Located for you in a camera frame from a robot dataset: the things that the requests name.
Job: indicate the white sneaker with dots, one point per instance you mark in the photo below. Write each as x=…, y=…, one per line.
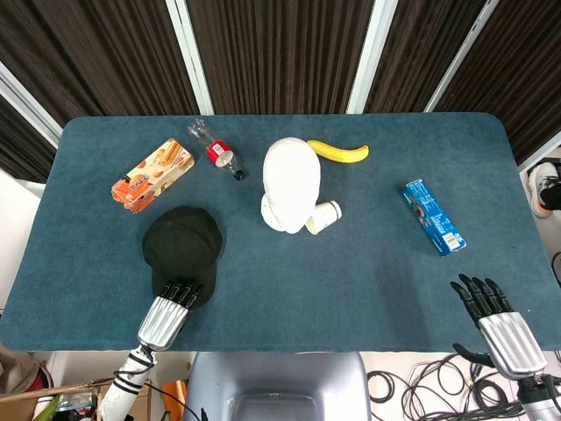
x=543, y=186

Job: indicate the orange biscuit box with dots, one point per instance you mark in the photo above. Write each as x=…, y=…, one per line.
x=153, y=175

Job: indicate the yellow banana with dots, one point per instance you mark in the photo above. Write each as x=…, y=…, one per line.
x=342, y=151

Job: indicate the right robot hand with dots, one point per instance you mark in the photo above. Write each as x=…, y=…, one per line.
x=504, y=329

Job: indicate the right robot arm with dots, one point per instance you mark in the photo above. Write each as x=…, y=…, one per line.
x=537, y=397

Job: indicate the black baseball cap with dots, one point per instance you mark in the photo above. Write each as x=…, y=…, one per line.
x=184, y=245

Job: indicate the white paper cup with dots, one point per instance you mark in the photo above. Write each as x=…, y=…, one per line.
x=324, y=216

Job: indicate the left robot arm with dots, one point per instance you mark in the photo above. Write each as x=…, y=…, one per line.
x=125, y=381

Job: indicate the white foam mannequin head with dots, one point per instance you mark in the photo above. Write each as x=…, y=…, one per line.
x=291, y=184

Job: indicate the blue table cloth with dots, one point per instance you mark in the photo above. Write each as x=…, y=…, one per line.
x=280, y=272

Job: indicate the grey robot torso base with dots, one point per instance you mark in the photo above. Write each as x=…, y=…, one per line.
x=278, y=390

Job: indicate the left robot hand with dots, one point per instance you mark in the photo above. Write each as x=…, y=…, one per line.
x=164, y=316

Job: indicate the blue cookie box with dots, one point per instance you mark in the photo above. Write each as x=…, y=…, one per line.
x=434, y=215

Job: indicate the cardboard box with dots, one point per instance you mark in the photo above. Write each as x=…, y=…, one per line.
x=57, y=401

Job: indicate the clear plastic soda bottle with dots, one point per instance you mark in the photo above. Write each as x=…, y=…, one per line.
x=217, y=151

